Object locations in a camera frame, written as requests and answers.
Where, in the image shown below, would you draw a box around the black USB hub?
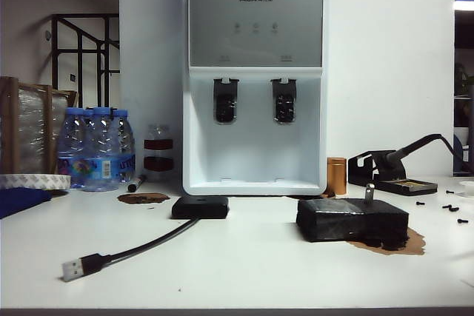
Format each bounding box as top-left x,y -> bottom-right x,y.
170,197 -> 230,221

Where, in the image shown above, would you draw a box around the black sponge block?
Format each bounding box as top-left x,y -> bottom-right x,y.
296,197 -> 410,244

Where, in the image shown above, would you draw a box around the white AUX water dispenser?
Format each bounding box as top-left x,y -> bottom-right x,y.
181,0 -> 329,197

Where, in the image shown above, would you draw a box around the clear bottle red bands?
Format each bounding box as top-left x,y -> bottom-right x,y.
143,123 -> 176,184

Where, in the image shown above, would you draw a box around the gold metal cylinder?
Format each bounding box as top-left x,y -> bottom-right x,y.
326,156 -> 348,196

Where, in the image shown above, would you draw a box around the black marker pen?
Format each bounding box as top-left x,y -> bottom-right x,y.
127,174 -> 147,193

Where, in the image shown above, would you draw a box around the clear water bottle blue cap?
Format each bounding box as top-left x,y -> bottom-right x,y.
56,106 -> 90,189
82,106 -> 124,192
110,108 -> 137,184
84,107 -> 96,135

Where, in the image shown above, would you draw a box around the black soldering iron stand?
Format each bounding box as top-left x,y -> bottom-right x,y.
347,149 -> 438,197

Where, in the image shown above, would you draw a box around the black soldering iron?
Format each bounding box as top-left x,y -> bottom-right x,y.
375,132 -> 474,173

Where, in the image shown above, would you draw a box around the black stair railing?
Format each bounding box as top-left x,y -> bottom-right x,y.
51,13 -> 121,110

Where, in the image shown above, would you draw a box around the white tape roll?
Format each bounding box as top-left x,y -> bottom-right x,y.
0,172 -> 72,192

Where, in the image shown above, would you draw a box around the blue background object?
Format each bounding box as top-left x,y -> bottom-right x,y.
453,133 -> 464,177

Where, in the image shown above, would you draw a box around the blue cloth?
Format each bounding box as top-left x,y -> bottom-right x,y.
0,186 -> 53,221

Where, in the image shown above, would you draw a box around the white plastic piece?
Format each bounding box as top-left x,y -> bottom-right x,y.
453,180 -> 474,197

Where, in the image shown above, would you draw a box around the black USB hub cable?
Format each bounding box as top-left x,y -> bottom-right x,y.
61,217 -> 201,283

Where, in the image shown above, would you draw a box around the wooden frame with plastic wrap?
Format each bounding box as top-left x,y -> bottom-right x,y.
0,75 -> 80,176

